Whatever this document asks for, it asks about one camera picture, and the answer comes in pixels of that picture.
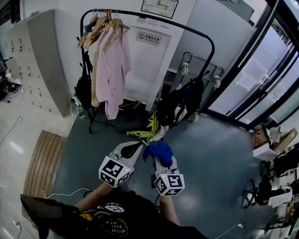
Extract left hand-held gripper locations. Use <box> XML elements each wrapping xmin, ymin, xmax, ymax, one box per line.
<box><xmin>98</xmin><ymin>141</ymin><xmax>143</xmax><ymax>189</ymax></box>

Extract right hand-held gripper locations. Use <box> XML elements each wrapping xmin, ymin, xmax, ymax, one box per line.
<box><xmin>153</xmin><ymin>155</ymin><xmax>185</xmax><ymax>197</ymax></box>

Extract blue cloth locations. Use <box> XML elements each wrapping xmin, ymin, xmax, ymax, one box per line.
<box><xmin>142</xmin><ymin>141</ymin><xmax>174</xmax><ymax>165</ymax></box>

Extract black metal clothes rack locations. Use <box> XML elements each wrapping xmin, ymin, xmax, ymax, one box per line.
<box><xmin>74</xmin><ymin>8</ymin><xmax>215</xmax><ymax>135</ymax></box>

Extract person's left forearm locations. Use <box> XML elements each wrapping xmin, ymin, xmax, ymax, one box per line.
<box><xmin>74</xmin><ymin>182</ymin><xmax>117</xmax><ymax>213</ymax></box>

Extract person's right forearm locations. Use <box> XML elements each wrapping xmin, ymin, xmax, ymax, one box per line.
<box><xmin>158</xmin><ymin>195</ymin><xmax>181</xmax><ymax>226</ymax></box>

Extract white fabric item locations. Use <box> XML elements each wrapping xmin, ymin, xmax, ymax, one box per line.
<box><xmin>141</xmin><ymin>126</ymin><xmax>168</xmax><ymax>147</ymax></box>

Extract yellow-green vest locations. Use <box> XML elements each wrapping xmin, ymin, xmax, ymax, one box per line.
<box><xmin>127</xmin><ymin>112</ymin><xmax>159</xmax><ymax>138</ymax></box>

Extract person's black printed t-shirt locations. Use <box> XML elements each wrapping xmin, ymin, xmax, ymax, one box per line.
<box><xmin>46</xmin><ymin>190</ymin><xmax>211</xmax><ymax>239</ymax></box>

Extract large black backpack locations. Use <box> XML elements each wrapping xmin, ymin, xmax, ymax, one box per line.
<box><xmin>156</xmin><ymin>77</ymin><xmax>205</xmax><ymax>129</ymax></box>

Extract small black hanging bag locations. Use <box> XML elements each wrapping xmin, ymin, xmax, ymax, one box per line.
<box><xmin>76</xmin><ymin>50</ymin><xmax>93</xmax><ymax>110</ymax></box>

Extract pink garment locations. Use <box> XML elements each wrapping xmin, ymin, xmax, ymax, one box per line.
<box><xmin>95</xmin><ymin>25</ymin><xmax>132</xmax><ymax>121</ymax></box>

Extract wooden slat panel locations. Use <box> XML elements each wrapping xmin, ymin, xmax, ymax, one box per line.
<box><xmin>22</xmin><ymin>130</ymin><xmax>68</xmax><ymax>199</ymax></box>

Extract beige garment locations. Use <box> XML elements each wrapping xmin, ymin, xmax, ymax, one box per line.
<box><xmin>90</xmin><ymin>39</ymin><xmax>101</xmax><ymax>108</ymax></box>

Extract open brown cardboard box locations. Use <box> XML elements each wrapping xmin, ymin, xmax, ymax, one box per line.
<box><xmin>252</xmin><ymin>127</ymin><xmax>269</xmax><ymax>150</ymax></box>

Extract white box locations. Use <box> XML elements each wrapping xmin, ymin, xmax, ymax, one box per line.
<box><xmin>253</xmin><ymin>142</ymin><xmax>278</xmax><ymax>162</ymax></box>

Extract black office chair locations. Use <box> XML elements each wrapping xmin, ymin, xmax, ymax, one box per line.
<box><xmin>242</xmin><ymin>174</ymin><xmax>285</xmax><ymax>208</ymax></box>

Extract grey platform trolley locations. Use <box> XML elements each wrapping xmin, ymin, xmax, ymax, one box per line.
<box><xmin>168</xmin><ymin>51</ymin><xmax>225</xmax><ymax>123</ymax></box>

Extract white papers on desk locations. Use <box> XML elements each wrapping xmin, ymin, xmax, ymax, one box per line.
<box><xmin>268</xmin><ymin>186</ymin><xmax>292</xmax><ymax>207</ymax></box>

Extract black jacket on desk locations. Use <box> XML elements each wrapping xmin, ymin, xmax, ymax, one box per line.
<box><xmin>273</xmin><ymin>148</ymin><xmax>299</xmax><ymax>178</ymax></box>

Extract flat brown cardboard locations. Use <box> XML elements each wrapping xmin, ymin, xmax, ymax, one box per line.
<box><xmin>272</xmin><ymin>127</ymin><xmax>299</xmax><ymax>155</ymax></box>

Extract large white paper notice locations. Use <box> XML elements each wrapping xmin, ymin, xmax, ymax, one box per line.
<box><xmin>235</xmin><ymin>58</ymin><xmax>269</xmax><ymax>91</ymax></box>

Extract grey locker cabinet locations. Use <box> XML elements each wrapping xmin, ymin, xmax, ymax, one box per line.
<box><xmin>4</xmin><ymin>9</ymin><xmax>72</xmax><ymax>117</ymax></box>

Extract black framed glass door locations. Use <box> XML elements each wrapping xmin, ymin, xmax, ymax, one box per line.
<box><xmin>205</xmin><ymin>0</ymin><xmax>299</xmax><ymax>131</ymax></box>

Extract small white paper notice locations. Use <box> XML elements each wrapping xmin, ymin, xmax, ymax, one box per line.
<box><xmin>268</xmin><ymin>83</ymin><xmax>287</xmax><ymax>103</ymax></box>

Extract row of wooden hangers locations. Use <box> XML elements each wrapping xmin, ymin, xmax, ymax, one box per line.
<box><xmin>77</xmin><ymin>8</ymin><xmax>130</xmax><ymax>49</ymax></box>

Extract black equipment pile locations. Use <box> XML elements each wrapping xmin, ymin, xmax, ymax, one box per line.
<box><xmin>0</xmin><ymin>79</ymin><xmax>23</xmax><ymax>102</ymax></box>

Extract thin white floor cable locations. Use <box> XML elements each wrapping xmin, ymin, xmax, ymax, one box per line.
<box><xmin>41</xmin><ymin>188</ymin><xmax>88</xmax><ymax>199</ymax></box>

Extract white charger with cable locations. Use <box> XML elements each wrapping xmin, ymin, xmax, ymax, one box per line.
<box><xmin>214</xmin><ymin>223</ymin><xmax>247</xmax><ymax>239</ymax></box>

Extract white cable with wall plug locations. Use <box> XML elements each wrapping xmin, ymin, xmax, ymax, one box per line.
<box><xmin>0</xmin><ymin>115</ymin><xmax>23</xmax><ymax>145</ymax></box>

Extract red white wall sign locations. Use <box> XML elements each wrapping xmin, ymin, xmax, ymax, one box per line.
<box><xmin>136</xmin><ymin>31</ymin><xmax>162</xmax><ymax>45</ymax></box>

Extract framed wall map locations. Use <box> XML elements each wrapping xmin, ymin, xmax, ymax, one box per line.
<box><xmin>140</xmin><ymin>0</ymin><xmax>180</xmax><ymax>20</ymax></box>

